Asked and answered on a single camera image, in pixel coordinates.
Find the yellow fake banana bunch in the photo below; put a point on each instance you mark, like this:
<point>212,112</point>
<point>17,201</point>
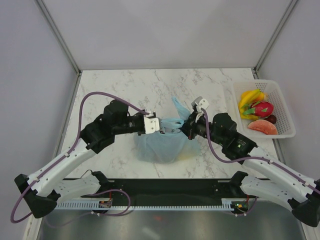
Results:
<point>253,94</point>

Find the orange fake peach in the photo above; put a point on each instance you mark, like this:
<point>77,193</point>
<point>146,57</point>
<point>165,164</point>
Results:
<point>262,97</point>

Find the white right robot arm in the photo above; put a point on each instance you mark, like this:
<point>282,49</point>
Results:
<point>284,186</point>

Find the white plastic fruit basket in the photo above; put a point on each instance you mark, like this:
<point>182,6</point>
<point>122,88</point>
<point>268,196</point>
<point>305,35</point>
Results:
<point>284,124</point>

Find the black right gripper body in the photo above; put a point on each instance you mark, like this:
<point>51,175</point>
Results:
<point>199,127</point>

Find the white slotted cable duct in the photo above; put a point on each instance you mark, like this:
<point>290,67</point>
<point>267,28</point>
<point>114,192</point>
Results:
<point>99,205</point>

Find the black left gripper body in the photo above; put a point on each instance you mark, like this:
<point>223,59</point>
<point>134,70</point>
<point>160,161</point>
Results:
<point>132,125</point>

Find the light blue plastic bag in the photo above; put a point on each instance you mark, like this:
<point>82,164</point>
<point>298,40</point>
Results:
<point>164,146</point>

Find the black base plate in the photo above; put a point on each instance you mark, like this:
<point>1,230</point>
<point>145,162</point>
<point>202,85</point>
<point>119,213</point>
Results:
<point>175,192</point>

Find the fake watermelon slice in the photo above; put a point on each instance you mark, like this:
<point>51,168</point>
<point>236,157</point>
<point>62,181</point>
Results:
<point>263,126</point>

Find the dark purple fake plum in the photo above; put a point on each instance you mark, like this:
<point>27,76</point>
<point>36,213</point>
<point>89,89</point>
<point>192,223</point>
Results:
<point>272,119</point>

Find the left aluminium corner post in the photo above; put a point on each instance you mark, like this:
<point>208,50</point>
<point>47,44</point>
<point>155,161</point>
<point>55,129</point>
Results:
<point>57,34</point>

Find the right aluminium corner post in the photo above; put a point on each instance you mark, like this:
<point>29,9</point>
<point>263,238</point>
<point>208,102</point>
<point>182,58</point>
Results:
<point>275,35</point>

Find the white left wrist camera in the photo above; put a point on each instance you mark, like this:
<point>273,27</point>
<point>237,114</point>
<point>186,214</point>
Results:
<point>151,123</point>

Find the red fake dragon fruit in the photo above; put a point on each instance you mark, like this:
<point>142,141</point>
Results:
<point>260,109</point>

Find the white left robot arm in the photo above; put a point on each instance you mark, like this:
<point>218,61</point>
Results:
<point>44,189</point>

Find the aluminium corner post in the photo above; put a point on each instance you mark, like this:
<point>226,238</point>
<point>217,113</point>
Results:
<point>275,35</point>
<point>57,34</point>

